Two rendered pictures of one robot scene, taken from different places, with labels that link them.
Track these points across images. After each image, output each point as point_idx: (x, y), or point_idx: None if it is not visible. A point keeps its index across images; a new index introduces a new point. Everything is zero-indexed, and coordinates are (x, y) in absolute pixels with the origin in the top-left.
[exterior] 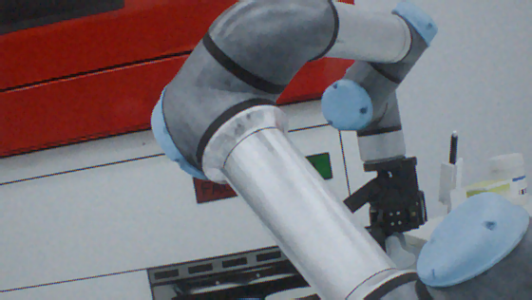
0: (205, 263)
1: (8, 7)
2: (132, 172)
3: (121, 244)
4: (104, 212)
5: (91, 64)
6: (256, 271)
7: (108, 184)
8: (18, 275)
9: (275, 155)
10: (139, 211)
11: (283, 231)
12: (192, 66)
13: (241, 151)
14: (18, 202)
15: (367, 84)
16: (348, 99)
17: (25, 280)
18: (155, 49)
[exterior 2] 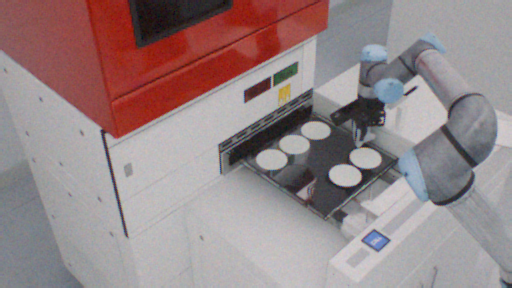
0: (244, 131)
1: (161, 17)
2: (217, 97)
3: (208, 137)
4: (202, 123)
5: (212, 48)
6: (264, 129)
7: (205, 107)
8: (153, 176)
9: (484, 202)
10: (218, 116)
11: (489, 238)
12: (448, 161)
13: (469, 202)
14: (156, 135)
15: (404, 81)
16: (397, 91)
17: (157, 177)
18: (245, 32)
